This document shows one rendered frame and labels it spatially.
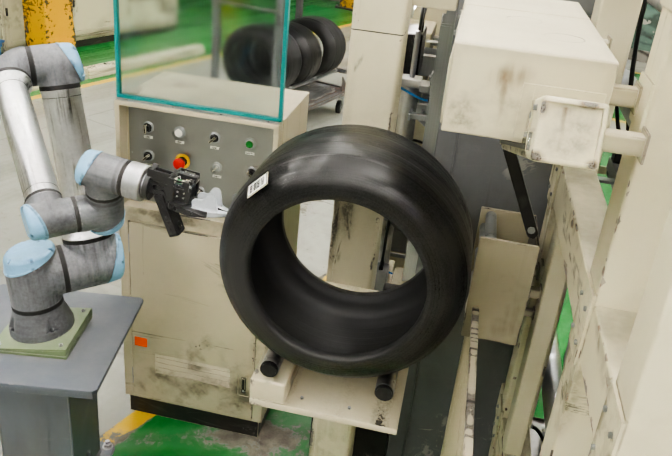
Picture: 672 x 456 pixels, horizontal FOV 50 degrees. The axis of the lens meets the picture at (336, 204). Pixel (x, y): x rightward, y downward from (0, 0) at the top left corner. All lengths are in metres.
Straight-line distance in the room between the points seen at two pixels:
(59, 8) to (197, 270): 5.07
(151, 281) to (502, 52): 1.80
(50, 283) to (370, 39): 1.19
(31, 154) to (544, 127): 1.33
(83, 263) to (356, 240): 0.85
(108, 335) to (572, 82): 1.72
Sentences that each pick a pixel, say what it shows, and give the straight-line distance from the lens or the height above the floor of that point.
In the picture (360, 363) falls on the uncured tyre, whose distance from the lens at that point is 1.71.
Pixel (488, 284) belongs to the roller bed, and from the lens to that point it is 1.92.
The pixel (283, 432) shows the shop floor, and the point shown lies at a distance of 2.97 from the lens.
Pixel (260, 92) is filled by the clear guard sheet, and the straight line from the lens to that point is 2.28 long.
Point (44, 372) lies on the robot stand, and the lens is 2.33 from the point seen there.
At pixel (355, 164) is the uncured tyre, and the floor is 1.45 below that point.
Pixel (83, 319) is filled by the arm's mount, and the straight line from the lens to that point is 2.47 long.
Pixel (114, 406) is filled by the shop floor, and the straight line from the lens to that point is 3.11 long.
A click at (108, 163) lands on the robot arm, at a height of 1.33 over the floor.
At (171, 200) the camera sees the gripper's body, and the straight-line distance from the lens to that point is 1.74.
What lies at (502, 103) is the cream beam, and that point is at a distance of 1.17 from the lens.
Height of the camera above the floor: 2.01
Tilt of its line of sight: 25 degrees down
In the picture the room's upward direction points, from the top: 6 degrees clockwise
